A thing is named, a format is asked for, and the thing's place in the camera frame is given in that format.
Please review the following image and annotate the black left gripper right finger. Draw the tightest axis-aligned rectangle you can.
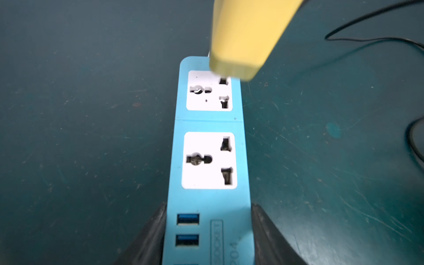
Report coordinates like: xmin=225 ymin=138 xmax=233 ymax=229
xmin=251 ymin=204 xmax=307 ymax=265

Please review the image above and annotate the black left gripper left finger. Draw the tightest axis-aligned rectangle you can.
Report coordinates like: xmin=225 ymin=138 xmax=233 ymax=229
xmin=113 ymin=203 xmax=167 ymax=265

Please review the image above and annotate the light blue power strip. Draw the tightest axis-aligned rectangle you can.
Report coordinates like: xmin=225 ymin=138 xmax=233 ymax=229
xmin=162 ymin=56 xmax=255 ymax=265

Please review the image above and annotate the yellow USB plug adapter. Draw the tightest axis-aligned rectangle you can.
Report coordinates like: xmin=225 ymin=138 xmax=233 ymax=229
xmin=209 ymin=0 xmax=303 ymax=81

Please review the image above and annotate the black orange fan cable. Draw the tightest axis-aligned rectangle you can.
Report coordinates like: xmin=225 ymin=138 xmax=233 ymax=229
xmin=324 ymin=0 xmax=424 ymax=163

